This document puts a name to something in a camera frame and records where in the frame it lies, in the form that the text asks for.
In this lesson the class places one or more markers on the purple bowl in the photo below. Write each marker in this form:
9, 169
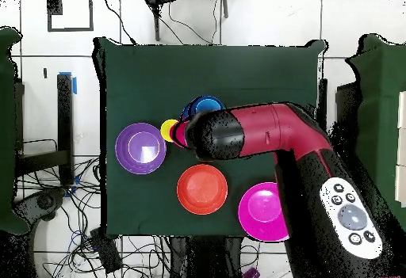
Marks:
140, 148

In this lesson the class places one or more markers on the small crimson bowl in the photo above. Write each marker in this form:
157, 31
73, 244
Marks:
180, 134

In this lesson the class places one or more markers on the small purple object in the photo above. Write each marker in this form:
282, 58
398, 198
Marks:
251, 273

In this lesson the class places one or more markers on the blue tape strip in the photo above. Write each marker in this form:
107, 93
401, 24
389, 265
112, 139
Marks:
74, 84

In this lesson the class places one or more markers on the small dark blue bowl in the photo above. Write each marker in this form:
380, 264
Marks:
192, 108

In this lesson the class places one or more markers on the yellow cup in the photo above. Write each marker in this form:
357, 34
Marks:
166, 129

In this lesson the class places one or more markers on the large pink bowl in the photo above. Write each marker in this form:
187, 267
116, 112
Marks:
260, 211

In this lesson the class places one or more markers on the black tripod stand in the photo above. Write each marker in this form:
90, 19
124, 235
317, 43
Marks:
156, 18

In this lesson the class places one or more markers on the white boxes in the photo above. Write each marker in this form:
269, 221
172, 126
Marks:
402, 148

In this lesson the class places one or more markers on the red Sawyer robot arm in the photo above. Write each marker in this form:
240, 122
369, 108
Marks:
285, 129

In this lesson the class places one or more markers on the dark green tablecloth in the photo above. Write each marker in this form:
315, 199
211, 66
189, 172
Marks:
190, 65

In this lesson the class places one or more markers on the black metal frame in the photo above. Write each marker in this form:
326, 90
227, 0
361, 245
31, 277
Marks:
345, 100
65, 126

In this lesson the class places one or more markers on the light blue cup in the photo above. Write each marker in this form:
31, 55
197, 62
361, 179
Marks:
207, 105

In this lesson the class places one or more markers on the black power strip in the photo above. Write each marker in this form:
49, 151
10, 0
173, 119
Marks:
106, 252

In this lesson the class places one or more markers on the dark square floor frame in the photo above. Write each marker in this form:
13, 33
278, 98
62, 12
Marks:
91, 15

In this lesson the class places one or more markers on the orange bowl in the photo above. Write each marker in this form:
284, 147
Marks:
202, 189

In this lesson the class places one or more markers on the side table with green cloth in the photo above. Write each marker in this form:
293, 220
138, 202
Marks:
380, 100
6, 132

